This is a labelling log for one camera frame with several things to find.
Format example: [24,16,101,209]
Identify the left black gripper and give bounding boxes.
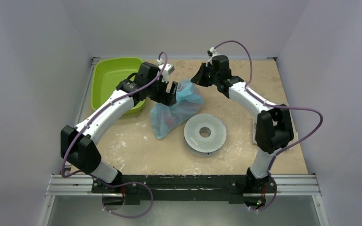
[147,76,177,106]

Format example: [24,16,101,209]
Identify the blue plastic bag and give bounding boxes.
[149,79,204,140]

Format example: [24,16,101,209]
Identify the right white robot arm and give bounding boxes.
[190,55,294,192]

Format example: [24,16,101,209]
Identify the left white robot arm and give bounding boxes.
[60,61,178,193]

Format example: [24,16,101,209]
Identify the green plastic tub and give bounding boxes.
[90,57,143,111]

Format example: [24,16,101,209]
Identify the white perforated filament spool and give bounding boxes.
[183,113,227,157]

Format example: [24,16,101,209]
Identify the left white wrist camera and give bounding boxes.
[156,59,174,83]

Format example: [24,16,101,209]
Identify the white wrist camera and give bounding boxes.
[156,59,174,83]
[207,47,220,65]

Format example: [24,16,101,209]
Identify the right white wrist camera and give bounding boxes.
[207,47,220,65]

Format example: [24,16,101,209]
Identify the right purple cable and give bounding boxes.
[212,40,324,213]

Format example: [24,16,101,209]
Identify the purple cable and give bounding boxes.
[212,40,324,213]
[60,51,168,219]

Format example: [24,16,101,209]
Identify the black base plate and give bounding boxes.
[91,175,276,207]

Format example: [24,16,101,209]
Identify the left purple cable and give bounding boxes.
[60,51,168,219]

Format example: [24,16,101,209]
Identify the aluminium frame rail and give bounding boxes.
[46,175,321,196]

